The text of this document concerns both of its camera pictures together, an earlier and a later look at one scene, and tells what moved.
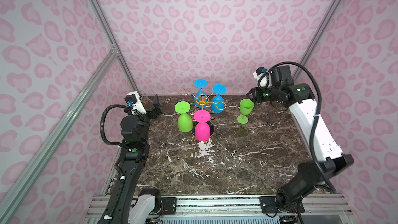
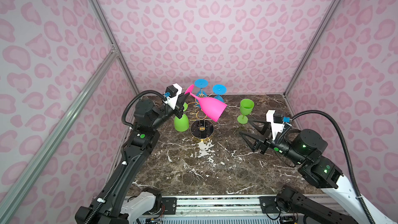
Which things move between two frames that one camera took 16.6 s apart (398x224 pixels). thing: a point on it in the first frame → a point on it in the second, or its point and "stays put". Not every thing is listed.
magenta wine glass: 202,130 → 213,108
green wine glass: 246,106 stays put
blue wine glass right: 217,103 stays put
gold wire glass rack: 203,126 stays put
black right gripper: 256,93 → 266,143
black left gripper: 152,109 → 179,110
